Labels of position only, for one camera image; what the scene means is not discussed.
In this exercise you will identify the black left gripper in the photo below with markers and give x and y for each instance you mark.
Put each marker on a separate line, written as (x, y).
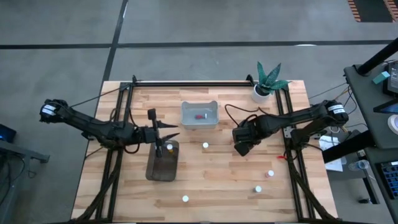
(149, 135)

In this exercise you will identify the pink pill bottle white cap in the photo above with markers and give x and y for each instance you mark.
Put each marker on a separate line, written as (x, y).
(270, 173)

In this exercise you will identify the small red connector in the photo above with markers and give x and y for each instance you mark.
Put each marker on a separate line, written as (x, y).
(281, 157)

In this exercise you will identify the black keyboard blue keys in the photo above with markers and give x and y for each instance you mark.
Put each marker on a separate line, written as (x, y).
(390, 180)

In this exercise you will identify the black stand beam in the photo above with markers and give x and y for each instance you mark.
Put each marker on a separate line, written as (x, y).
(348, 147)

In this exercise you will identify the white paper sheet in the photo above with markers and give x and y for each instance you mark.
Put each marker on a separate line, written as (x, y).
(334, 165)

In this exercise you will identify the white-capped pill bottle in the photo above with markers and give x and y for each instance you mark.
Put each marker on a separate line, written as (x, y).
(205, 145)

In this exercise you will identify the black tablet screen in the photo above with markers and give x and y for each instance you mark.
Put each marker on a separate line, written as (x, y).
(393, 77)

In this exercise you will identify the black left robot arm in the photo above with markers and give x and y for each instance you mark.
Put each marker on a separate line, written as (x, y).
(93, 127)

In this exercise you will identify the dark grey side table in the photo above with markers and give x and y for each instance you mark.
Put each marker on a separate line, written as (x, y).
(363, 102)

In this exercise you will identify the dark laptop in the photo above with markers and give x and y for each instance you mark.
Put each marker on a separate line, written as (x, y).
(388, 107)

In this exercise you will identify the orange striped mat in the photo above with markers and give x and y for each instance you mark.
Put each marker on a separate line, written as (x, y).
(354, 11)

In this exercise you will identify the white plastic bin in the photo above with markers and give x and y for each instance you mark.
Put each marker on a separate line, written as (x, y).
(186, 124)

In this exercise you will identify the teal small box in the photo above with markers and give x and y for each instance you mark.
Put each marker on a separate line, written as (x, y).
(381, 77)

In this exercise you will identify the green artificial plant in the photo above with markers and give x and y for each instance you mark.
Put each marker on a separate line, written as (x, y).
(269, 79)

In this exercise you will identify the orange pill bottle white cap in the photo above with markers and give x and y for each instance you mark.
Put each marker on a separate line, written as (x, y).
(185, 198)
(169, 147)

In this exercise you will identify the dark translucent grey bin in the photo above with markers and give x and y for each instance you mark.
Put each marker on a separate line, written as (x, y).
(163, 169)

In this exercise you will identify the black stand pole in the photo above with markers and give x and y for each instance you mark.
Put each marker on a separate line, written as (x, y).
(377, 57)

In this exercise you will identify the grey desk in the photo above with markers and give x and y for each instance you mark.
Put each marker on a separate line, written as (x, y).
(18, 152)

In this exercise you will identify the black aluminium table frame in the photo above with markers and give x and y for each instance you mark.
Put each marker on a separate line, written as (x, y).
(186, 84)

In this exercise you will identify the white tape roll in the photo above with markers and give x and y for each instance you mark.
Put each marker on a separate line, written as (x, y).
(394, 124)

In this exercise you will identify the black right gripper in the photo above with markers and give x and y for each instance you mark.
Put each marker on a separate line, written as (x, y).
(242, 135)

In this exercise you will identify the clear plastic water bottle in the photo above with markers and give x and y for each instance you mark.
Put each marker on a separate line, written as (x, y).
(357, 165)

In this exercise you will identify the red pill bottle white cap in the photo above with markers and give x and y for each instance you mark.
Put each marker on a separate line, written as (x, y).
(199, 117)

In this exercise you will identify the black device blue screen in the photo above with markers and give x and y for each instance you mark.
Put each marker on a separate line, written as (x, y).
(6, 133)

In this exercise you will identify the white plant pot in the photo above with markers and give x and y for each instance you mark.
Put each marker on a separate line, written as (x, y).
(258, 98)

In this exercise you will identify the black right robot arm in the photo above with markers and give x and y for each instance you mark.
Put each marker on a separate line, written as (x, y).
(295, 116)

